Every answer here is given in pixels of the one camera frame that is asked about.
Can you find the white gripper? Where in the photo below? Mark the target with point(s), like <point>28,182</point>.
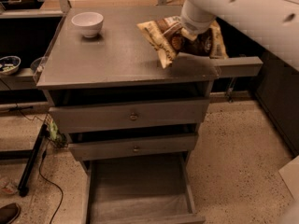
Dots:
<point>196,25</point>

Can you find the brown chip bag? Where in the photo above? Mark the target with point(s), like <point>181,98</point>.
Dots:
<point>166,38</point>

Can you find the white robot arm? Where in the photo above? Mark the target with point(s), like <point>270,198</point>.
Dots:
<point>273,24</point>

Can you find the grey top drawer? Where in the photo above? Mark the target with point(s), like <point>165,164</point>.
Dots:
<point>106,117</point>

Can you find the grey drawer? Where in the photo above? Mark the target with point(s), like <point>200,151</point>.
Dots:
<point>106,117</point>
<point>133,147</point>
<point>152,189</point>

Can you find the grey drawer cabinet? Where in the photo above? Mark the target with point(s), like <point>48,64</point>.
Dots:
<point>120,66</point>

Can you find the grey middle drawer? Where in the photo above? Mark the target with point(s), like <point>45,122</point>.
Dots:
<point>133,147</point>

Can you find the grey bottom drawer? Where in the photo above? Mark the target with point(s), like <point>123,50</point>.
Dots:
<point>152,189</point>

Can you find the white ceramic bowl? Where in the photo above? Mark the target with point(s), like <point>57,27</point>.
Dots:
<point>89,24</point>

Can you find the small clear bowl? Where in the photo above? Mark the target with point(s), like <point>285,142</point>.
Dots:
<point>38,64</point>

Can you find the green packaged item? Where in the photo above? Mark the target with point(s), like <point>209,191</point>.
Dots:
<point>56,137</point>

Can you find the white floor panel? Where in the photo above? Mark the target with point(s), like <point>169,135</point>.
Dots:
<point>290,176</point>

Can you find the blue patterned bowl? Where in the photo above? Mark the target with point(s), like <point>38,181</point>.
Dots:
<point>9,65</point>

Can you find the black metal stand leg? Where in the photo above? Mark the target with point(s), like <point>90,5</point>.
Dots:
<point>22,188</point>

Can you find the dark shoe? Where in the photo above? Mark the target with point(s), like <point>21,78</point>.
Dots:
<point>9,213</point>

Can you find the grey side rail beam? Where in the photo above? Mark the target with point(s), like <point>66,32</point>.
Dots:
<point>239,66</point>

